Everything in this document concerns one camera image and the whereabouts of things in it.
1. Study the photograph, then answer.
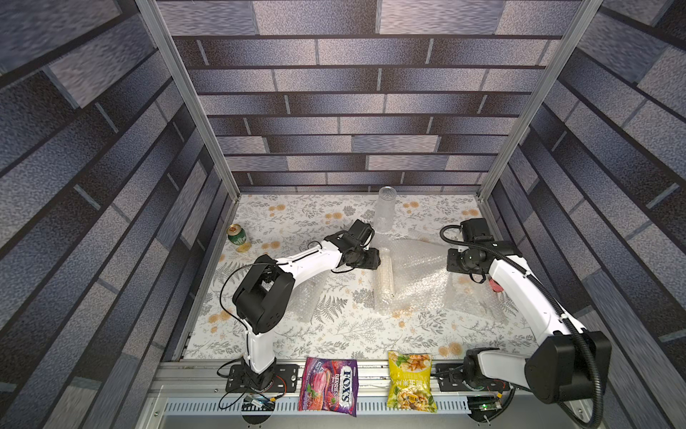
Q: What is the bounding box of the right black corrugated cable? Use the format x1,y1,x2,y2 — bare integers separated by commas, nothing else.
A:
438,223,604,429

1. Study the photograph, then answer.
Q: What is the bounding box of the aluminium front rail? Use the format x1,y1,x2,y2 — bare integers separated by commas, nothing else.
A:
133,358,604,429

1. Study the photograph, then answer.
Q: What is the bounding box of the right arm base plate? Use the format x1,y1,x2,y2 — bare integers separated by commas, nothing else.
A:
432,363,511,393

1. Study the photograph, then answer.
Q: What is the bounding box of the bubble wrap sheet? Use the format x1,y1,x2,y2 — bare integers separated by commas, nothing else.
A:
445,273,507,323

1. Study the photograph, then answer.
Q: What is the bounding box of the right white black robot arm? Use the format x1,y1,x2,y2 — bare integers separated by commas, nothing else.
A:
444,218,612,404

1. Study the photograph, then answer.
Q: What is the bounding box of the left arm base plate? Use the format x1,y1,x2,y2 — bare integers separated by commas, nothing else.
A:
218,363,300,393

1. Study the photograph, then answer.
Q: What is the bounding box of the white ribbed ceramic vase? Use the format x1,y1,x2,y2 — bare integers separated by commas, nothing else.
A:
375,248,395,305

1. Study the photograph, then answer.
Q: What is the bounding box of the green drink can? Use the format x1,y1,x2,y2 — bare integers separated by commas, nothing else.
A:
227,223,251,253

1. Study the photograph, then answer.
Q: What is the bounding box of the yellow snack bag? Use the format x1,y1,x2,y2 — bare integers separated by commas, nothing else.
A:
387,350,438,413

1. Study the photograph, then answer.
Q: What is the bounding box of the purple Fox's candy bag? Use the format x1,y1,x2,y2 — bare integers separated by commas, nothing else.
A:
298,357,359,418

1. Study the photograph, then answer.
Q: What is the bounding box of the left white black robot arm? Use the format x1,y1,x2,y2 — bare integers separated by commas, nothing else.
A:
232,220,382,375

